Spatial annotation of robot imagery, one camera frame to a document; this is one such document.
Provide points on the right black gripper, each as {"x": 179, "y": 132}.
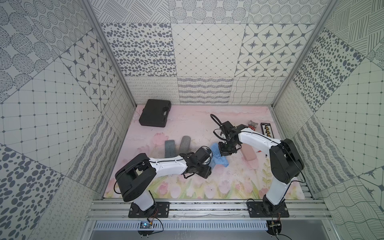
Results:
{"x": 224, "y": 151}

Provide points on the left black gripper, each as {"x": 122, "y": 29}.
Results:
{"x": 202, "y": 171}

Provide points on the blue microfiber cloth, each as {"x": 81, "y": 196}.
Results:
{"x": 217, "y": 159}

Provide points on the pink eyeglass case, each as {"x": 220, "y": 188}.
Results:
{"x": 248, "y": 152}

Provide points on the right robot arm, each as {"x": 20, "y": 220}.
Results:
{"x": 286, "y": 163}

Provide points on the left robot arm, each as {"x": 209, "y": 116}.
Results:
{"x": 133, "y": 179}

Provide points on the black plastic tool case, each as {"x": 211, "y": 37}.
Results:
{"x": 155, "y": 113}

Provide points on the black box with figures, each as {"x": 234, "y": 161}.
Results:
{"x": 267, "y": 130}

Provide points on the left controller board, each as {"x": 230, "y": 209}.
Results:
{"x": 145, "y": 229}

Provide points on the controller board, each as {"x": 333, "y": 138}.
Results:
{"x": 145, "y": 229}
{"x": 274, "y": 228}

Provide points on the right controller board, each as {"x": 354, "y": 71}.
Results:
{"x": 274, "y": 228}

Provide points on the white vent grille strip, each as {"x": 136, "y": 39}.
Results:
{"x": 209, "y": 225}

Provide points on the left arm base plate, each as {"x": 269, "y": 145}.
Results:
{"x": 159, "y": 210}

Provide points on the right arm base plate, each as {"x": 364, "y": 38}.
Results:
{"x": 258, "y": 209}

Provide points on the aluminium rail frame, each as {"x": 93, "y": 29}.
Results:
{"x": 115, "y": 209}

